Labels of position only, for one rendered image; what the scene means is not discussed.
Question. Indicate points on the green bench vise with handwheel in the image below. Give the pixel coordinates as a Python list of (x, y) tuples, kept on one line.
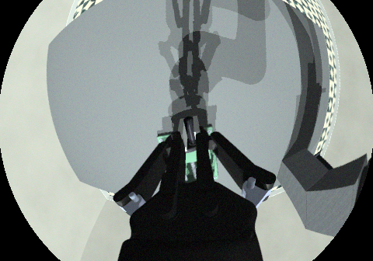
[(191, 154)]

